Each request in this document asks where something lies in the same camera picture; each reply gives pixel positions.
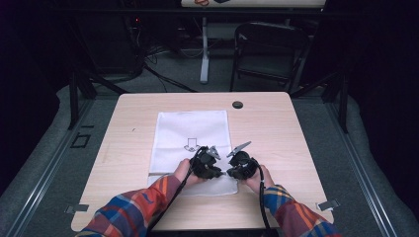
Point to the dark computer tower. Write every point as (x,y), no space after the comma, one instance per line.
(131,46)

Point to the black folding chair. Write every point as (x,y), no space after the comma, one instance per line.
(263,69)

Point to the white desk with leg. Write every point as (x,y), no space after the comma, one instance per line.
(205,59)

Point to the white cloth bag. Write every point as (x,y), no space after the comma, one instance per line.
(184,128)

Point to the person's right hand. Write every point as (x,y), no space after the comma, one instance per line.
(260,181)

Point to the black metal stand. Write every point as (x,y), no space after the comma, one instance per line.
(343,108)
(73,105)

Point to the person's left hand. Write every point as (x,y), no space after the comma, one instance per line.
(183,171)

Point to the grey metal table bracket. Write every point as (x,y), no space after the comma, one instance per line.
(77,208)
(327,205)

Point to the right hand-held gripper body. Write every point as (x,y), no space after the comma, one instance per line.
(243,166)

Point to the aluminium floor rail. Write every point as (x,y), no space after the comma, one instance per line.
(42,187)
(365,184)

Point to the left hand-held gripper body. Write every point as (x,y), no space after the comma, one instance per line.
(204,164)

